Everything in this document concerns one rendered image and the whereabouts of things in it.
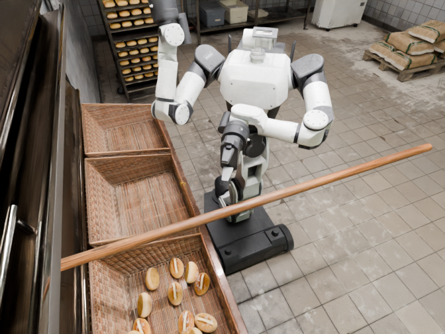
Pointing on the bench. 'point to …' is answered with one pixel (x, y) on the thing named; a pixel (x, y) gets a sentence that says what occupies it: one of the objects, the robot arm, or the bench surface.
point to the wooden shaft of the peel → (234, 209)
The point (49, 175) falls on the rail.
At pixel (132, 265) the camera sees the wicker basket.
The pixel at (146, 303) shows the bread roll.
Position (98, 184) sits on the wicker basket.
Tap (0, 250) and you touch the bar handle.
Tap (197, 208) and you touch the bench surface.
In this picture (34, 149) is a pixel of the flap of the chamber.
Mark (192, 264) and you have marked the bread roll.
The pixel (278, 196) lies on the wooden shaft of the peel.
